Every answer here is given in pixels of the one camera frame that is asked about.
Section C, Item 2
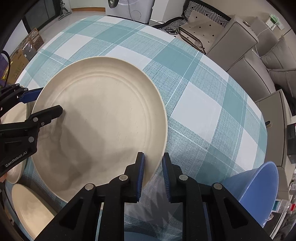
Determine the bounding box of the grey sofa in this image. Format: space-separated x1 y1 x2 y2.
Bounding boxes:
207 16 295 100

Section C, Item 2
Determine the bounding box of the green wall socket charger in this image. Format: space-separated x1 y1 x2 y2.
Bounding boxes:
265 14 285 31

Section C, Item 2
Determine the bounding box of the beige plate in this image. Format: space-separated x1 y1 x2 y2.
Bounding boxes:
0 101 35 185
32 57 168 202
11 184 57 239

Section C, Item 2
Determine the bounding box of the dark glass door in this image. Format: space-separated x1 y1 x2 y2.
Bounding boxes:
22 0 60 33

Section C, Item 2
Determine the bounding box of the black cable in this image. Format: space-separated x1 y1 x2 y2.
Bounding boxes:
0 51 12 88

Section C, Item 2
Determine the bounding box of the plastic water bottle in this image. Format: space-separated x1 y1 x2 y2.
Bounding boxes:
273 199 295 213

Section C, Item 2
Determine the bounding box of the grey cushion right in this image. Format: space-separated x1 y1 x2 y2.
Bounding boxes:
261 36 296 69

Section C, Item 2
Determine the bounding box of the cardboard box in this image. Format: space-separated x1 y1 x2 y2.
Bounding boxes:
8 49 35 84

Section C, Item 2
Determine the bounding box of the blue bowl front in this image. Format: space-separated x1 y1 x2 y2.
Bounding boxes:
222 162 279 226

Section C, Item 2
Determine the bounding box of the brown patterned board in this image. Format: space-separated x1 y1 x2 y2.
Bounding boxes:
25 28 45 51

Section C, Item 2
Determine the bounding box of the black box with cables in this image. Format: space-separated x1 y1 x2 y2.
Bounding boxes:
287 123 296 164

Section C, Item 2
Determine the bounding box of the white washing machine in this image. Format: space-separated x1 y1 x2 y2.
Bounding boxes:
105 0 155 24

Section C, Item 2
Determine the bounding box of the black white patterned pet bed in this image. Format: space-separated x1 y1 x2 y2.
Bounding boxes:
153 1 231 54

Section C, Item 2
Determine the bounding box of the teal plaid tablecloth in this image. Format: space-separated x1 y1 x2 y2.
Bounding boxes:
4 15 268 241

